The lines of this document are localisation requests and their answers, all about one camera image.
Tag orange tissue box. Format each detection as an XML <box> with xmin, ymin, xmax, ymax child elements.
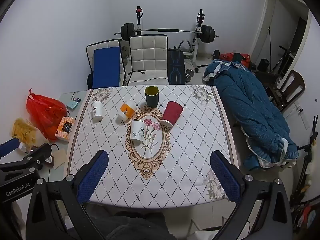
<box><xmin>55</xmin><ymin>116</ymin><xmax>76</xmax><ymax>143</ymax></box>

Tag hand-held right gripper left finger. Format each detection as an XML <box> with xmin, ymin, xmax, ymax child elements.
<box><xmin>26</xmin><ymin>150</ymin><xmax>109</xmax><ymax>240</ymax></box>

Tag white cup with flower print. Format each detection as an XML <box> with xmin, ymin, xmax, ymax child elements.
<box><xmin>129</xmin><ymin>120</ymin><xmax>146</xmax><ymax>143</ymax></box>

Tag red paper cup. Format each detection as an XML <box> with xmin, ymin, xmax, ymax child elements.
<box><xmin>161</xmin><ymin>101</ymin><xmax>184</xmax><ymax>127</ymax></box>

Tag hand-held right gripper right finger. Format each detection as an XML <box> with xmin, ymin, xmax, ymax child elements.
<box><xmin>210</xmin><ymin>150</ymin><xmax>293</xmax><ymax>240</ymax></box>

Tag black stand with colourful items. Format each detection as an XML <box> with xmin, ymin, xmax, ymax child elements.
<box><xmin>289</xmin><ymin>115</ymin><xmax>320</xmax><ymax>232</ymax></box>

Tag white cup with black print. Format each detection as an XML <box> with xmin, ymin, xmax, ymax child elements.
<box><xmin>91</xmin><ymin>101</ymin><xmax>104</xmax><ymax>122</ymax></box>

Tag floral diamond pattern tablecloth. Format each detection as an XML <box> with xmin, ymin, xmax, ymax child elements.
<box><xmin>66</xmin><ymin>84</ymin><xmax>240</xmax><ymax>209</ymax></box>

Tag metal dumbbell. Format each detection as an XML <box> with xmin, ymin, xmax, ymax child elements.
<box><xmin>184</xmin><ymin>68</ymin><xmax>197</xmax><ymax>82</ymax></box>

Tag grey bag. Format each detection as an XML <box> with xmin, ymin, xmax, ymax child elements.
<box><xmin>178</xmin><ymin>40</ymin><xmax>193</xmax><ymax>53</ymax></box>

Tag dark green cup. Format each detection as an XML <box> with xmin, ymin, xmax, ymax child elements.
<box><xmin>145</xmin><ymin>86</ymin><xmax>160</xmax><ymax>107</ymax></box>

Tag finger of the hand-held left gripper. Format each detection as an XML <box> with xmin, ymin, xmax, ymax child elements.
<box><xmin>0</xmin><ymin>143</ymin><xmax>53</xmax><ymax>172</ymax></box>
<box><xmin>0</xmin><ymin>138</ymin><xmax>21</xmax><ymax>158</ymax></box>

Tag black speaker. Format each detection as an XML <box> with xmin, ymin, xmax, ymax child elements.
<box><xmin>257</xmin><ymin>58</ymin><xmax>270</xmax><ymax>72</ymax></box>

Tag black barbell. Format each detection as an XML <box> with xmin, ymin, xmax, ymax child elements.
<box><xmin>114</xmin><ymin>23</ymin><xmax>220</xmax><ymax>43</ymax></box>

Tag white padded chair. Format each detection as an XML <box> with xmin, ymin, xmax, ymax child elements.
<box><xmin>128</xmin><ymin>34</ymin><xmax>169</xmax><ymax>86</ymax></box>
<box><xmin>86</xmin><ymin>39</ymin><xmax>125</xmax><ymax>89</ymax></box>

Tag yellow plastic bag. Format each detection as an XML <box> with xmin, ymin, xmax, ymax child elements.
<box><xmin>12</xmin><ymin>117</ymin><xmax>40</xmax><ymax>149</ymax></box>

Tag red plastic bag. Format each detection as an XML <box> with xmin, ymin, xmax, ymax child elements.
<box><xmin>26</xmin><ymin>89</ymin><xmax>67</xmax><ymax>141</ymax></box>

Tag dark clothing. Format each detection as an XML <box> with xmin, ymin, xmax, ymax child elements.
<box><xmin>94</xmin><ymin>211</ymin><xmax>177</xmax><ymax>240</ymax></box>

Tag orange and white cup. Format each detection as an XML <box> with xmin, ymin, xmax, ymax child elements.
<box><xmin>117</xmin><ymin>100</ymin><xmax>137</xmax><ymax>121</ymax></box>

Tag white barbell rack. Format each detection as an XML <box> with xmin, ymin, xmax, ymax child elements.
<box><xmin>135</xmin><ymin>6</ymin><xmax>206</xmax><ymax>68</ymax></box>

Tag blue quilt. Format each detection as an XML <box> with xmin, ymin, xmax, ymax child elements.
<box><xmin>202</xmin><ymin>59</ymin><xmax>299</xmax><ymax>172</ymax></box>

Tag black weight bench pad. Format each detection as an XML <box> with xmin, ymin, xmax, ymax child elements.
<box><xmin>167</xmin><ymin>48</ymin><xmax>186</xmax><ymax>85</ymax></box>

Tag black cable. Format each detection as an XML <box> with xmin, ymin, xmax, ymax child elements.
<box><xmin>123</xmin><ymin>70</ymin><xmax>147</xmax><ymax>86</ymax></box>

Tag brown wooden chair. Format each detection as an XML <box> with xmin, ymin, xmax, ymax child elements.
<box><xmin>268</xmin><ymin>70</ymin><xmax>306</xmax><ymax>112</ymax></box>

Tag white door frame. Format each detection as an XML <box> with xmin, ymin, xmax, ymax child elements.
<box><xmin>249</xmin><ymin>0</ymin><xmax>312</xmax><ymax>98</ymax></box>

